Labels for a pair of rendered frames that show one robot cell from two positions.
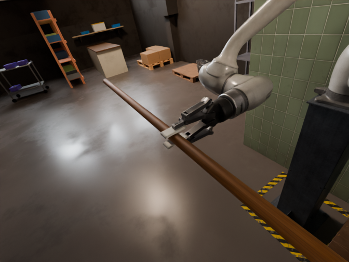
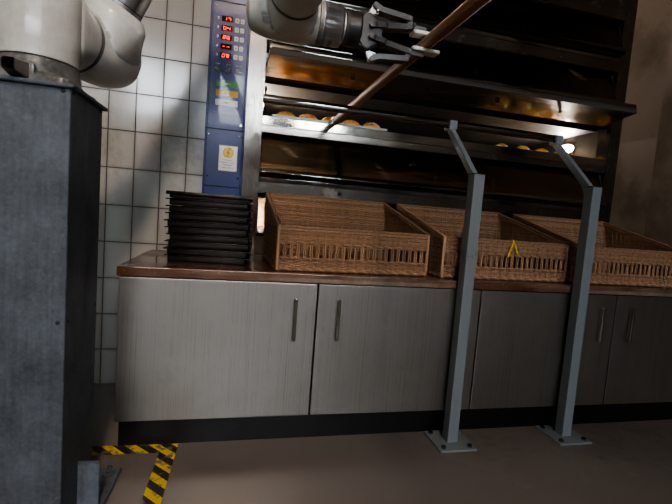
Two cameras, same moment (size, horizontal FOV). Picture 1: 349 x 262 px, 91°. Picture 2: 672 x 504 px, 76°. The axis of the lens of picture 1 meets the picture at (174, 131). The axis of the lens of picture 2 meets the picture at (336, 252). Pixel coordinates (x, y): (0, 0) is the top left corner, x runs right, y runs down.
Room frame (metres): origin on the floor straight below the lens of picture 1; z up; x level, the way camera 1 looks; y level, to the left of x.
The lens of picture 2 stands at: (1.46, 0.06, 0.77)
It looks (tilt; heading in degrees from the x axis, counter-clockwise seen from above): 5 degrees down; 192
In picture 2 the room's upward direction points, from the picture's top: 4 degrees clockwise
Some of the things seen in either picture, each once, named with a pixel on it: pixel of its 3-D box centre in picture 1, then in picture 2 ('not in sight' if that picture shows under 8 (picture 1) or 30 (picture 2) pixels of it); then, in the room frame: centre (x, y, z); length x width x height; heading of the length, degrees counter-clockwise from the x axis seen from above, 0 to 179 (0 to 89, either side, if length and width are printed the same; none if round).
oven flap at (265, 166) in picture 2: not in sight; (448, 173); (-0.69, 0.11, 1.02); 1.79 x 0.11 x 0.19; 116
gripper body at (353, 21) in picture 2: (214, 113); (361, 31); (0.47, -0.14, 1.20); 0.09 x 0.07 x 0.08; 117
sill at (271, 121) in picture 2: not in sight; (448, 144); (-0.71, 0.10, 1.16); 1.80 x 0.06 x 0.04; 116
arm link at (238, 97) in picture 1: (230, 104); (330, 25); (0.50, -0.20, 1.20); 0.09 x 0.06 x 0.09; 27
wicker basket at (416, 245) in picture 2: not in sight; (339, 230); (-0.19, -0.29, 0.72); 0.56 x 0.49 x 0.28; 118
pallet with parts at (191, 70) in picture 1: (192, 68); not in sight; (4.47, -0.79, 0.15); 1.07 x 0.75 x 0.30; 24
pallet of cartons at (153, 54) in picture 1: (152, 56); not in sight; (6.44, 0.19, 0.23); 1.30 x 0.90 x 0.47; 24
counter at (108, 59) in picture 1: (105, 57); not in sight; (7.09, 1.96, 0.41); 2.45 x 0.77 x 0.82; 24
